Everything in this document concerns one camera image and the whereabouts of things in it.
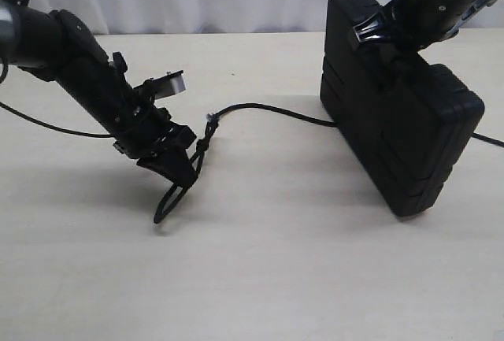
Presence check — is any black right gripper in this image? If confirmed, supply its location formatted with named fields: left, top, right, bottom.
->
left=350, top=0, right=465, bottom=51

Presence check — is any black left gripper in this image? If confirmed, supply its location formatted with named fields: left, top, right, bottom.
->
left=104, top=52, right=196, bottom=187

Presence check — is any black braided rope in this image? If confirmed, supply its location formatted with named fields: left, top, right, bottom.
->
left=152, top=103, right=504, bottom=225

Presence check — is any black plastic carry case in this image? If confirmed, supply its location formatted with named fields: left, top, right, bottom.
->
left=320, top=0, right=485, bottom=218

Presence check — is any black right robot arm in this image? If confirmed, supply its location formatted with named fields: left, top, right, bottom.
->
left=353, top=0, right=498, bottom=52

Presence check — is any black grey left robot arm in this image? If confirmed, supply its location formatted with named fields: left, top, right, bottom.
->
left=1, top=0, right=196, bottom=188

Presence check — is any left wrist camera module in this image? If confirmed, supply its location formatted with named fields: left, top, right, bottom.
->
left=146, top=70, right=186, bottom=100

